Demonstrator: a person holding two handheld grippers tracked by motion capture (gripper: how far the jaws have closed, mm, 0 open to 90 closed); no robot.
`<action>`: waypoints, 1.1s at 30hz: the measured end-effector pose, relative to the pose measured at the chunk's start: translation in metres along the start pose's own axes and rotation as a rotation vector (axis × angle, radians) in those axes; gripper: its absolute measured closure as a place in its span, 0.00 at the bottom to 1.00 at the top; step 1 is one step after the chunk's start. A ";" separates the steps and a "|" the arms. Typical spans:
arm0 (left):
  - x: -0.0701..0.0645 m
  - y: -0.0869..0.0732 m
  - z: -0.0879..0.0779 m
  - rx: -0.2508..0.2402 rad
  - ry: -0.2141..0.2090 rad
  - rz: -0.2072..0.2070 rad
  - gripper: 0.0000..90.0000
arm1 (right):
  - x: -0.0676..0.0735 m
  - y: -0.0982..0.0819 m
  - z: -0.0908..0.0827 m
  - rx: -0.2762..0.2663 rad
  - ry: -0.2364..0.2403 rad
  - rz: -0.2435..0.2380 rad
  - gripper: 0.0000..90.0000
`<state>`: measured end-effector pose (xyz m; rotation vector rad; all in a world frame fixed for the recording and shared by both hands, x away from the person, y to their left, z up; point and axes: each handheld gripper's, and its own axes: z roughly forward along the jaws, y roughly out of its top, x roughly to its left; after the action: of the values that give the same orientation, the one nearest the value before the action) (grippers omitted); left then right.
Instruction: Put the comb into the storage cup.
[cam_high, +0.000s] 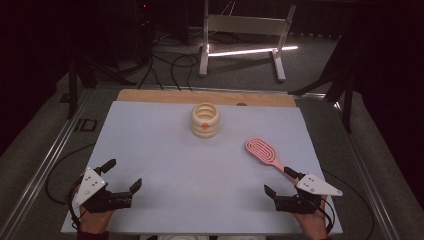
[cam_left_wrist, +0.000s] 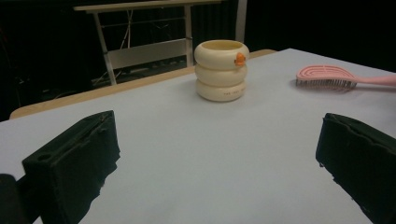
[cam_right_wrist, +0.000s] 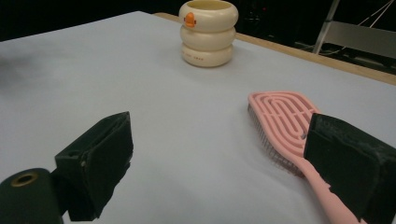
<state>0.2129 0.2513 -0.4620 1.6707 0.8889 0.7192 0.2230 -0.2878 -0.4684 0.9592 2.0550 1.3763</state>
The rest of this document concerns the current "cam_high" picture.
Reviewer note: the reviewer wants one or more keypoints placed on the person's right hand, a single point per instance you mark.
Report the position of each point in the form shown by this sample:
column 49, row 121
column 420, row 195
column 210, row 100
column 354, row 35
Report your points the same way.
column 315, row 225

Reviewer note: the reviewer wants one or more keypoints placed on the cream ribbed cup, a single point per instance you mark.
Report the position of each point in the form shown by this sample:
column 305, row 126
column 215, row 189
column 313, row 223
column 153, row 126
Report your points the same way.
column 205, row 130

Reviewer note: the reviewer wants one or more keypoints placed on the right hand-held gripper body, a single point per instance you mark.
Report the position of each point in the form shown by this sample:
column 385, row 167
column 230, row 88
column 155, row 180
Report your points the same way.
column 316, row 186

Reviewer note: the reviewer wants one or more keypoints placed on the person's left hand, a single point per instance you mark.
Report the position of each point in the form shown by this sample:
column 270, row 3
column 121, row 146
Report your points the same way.
column 95, row 221

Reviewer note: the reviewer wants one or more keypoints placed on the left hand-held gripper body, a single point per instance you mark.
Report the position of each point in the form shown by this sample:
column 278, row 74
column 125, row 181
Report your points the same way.
column 89, row 186

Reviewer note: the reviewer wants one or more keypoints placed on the wooden table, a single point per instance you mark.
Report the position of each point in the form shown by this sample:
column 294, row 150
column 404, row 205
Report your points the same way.
column 166, row 96

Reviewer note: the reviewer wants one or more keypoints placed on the aluminium rail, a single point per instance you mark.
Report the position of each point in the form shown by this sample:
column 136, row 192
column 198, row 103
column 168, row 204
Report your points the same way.
column 366, row 173
column 43, row 166

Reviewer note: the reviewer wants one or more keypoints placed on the dark equipment rack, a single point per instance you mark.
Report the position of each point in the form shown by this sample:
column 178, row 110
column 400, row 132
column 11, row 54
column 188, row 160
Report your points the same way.
column 144, row 30

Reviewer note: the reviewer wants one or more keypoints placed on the black stand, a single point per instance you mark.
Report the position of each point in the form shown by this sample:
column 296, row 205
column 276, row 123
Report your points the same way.
column 72, row 90
column 346, row 100

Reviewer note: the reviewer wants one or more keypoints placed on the white metal stand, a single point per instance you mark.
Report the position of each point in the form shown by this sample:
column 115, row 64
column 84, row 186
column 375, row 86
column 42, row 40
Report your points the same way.
column 245, row 25

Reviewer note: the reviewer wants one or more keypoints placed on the pink hairbrush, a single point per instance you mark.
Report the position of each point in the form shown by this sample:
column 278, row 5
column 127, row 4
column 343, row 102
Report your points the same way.
column 261, row 150

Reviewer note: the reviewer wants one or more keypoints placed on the white table mat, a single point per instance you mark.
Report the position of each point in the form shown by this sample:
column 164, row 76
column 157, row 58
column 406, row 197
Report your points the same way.
column 200, row 186

